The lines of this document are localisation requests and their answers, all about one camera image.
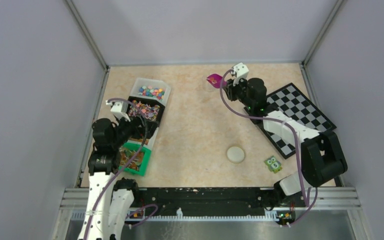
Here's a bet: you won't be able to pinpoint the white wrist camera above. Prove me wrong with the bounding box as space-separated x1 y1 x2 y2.
230 62 249 86
107 101 131 122

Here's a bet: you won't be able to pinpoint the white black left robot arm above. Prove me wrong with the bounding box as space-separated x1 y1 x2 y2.
77 116 159 240

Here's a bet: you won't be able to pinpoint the white round jar lid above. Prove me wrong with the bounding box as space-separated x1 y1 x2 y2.
226 146 246 164

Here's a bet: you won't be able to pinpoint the white bin orange gummies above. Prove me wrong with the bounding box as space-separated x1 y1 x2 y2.
128 127 160 150

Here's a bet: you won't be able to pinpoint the green owl number card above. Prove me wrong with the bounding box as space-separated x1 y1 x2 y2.
264 155 283 174

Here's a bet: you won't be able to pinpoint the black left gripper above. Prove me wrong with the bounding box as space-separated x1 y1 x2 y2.
111 112 159 148

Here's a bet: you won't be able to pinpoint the black bin mixed candies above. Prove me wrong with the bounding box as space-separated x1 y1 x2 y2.
122 96 166 126

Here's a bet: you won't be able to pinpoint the black white chessboard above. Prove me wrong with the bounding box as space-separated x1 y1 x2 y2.
251 83 337 159

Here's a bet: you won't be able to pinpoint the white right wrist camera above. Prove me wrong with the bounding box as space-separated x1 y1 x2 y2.
230 62 249 86

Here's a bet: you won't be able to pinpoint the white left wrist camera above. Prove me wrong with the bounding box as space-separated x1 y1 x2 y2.
107 101 131 122

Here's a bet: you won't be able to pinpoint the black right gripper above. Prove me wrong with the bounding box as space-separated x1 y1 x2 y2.
223 75 254 110

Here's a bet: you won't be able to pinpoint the white bin round candies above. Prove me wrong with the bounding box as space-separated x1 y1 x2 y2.
129 77 171 107

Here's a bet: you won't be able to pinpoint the magenta plastic scoop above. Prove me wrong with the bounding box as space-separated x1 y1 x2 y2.
205 73 226 89

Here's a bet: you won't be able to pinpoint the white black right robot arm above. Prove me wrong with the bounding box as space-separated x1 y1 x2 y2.
220 78 348 206

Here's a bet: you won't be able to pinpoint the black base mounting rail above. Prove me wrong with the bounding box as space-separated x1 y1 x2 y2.
132 187 305 217

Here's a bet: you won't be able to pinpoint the green bin stick candies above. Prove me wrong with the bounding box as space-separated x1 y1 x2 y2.
118 142 152 177

